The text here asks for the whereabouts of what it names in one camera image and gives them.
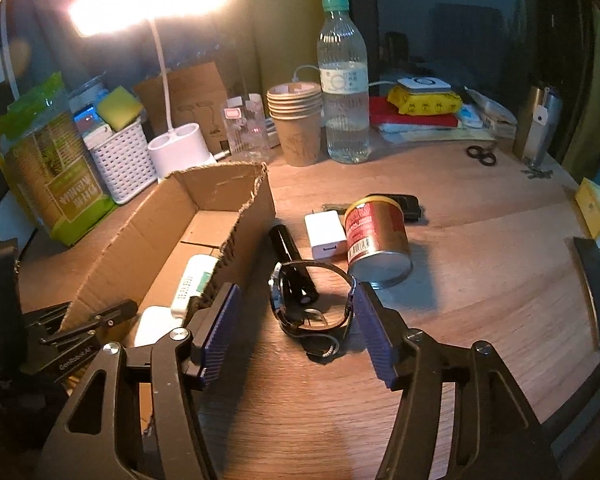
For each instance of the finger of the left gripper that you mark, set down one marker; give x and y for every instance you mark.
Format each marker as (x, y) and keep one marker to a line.
(5, 299)

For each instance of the yellow tissue box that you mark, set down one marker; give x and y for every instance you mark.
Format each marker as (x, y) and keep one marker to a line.
(597, 209)

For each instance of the white wireless charger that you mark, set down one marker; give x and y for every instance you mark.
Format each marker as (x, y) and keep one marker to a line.
(424, 84)

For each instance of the red tin can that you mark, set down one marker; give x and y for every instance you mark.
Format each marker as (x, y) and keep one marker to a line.
(378, 250)

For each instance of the white plastic basket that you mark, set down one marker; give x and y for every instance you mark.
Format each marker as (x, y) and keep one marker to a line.
(122, 160)

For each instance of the metal keys bunch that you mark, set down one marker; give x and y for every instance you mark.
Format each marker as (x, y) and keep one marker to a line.
(537, 173)

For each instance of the black car key fob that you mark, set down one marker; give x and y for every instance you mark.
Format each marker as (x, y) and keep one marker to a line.
(409, 204)

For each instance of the steel thermos with tag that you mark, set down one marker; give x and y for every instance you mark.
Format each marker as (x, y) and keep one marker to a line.
(537, 122)

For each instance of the white charger adapter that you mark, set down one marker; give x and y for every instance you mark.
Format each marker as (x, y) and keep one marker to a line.
(326, 234)

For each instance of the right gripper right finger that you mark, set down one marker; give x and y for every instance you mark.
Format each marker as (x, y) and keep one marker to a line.
(496, 434)

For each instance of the yellow green sponge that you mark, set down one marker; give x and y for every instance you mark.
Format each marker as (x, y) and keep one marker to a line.
(119, 108)

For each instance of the yellow wet wipes pack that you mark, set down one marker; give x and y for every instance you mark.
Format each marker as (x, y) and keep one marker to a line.
(424, 104)

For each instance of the plastic packet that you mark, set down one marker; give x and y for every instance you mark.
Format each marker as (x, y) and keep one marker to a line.
(495, 117)

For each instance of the red book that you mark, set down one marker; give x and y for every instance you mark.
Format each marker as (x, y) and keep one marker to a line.
(384, 113)

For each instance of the black strap wristwatch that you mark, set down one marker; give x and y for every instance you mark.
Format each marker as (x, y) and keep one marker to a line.
(294, 302)

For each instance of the clear water bottle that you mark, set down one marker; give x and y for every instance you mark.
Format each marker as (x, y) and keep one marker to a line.
(342, 63)

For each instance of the black scissors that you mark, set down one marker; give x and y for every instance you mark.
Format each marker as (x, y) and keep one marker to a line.
(483, 153)

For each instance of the white desk lamp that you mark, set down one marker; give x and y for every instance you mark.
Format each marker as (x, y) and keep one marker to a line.
(179, 148)

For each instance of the brown lamp packaging box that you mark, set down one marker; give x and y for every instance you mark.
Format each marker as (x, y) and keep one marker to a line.
(197, 94)

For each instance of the clear patterned glass cup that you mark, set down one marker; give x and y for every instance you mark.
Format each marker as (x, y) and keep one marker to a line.
(245, 126)

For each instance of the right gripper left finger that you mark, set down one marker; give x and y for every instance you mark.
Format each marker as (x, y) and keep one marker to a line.
(97, 434)

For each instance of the white earbuds case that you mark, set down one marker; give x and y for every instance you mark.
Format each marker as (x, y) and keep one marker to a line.
(155, 322)

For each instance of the stacked brown paper cups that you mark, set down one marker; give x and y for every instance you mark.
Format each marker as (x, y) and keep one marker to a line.
(295, 108)

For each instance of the green paper cup package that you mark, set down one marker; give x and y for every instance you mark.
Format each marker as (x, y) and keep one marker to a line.
(47, 165)

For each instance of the cardboard box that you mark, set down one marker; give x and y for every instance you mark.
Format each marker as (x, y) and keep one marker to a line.
(223, 211)

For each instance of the white pill bottle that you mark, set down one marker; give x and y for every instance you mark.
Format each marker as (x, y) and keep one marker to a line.
(194, 279)

